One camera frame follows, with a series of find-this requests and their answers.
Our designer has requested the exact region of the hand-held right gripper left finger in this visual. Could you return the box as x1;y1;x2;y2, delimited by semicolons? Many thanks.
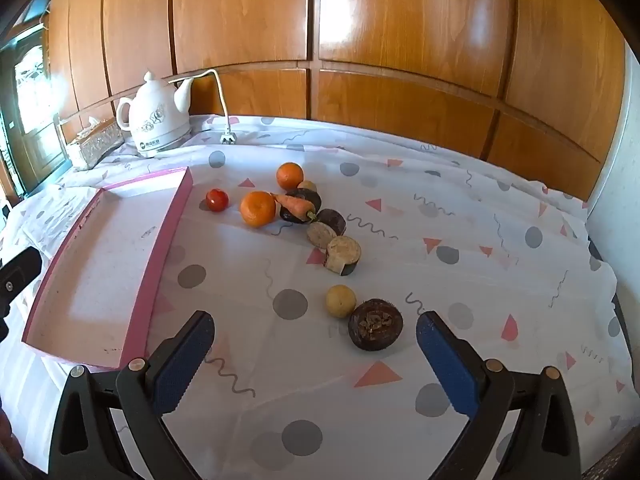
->
49;310;217;480

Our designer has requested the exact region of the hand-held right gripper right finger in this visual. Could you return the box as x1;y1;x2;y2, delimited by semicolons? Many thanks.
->
416;310;583;480

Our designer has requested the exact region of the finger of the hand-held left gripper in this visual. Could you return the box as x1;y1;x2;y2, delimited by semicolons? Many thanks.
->
0;246;44;342

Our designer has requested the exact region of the pink rectangular tray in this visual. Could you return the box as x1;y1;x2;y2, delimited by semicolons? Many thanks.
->
21;166;195;372

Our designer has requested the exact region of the red tomato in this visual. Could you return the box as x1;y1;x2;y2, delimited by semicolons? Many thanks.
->
205;188;230;213

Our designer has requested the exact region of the large orange tangerine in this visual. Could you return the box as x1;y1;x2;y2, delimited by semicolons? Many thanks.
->
239;191;277;228

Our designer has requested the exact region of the orange carrot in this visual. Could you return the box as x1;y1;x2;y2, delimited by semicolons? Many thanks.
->
272;193;318;223

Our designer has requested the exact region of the small orange tangerine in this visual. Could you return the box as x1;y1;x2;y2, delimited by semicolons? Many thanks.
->
276;162;305;191

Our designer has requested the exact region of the white patterned tablecloth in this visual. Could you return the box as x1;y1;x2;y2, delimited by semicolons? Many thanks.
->
0;114;633;480

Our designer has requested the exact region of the silver patterned tissue box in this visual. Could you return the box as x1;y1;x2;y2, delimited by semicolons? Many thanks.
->
65;116;125;170

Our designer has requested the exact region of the wooden glass door cabinet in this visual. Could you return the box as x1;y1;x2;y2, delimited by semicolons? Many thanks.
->
0;25;68;196

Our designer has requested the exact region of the white ceramic electric kettle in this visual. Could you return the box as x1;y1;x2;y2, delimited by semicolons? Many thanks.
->
116;71;195;157

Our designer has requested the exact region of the white power cord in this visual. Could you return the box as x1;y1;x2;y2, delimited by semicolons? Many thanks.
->
167;68;237;147

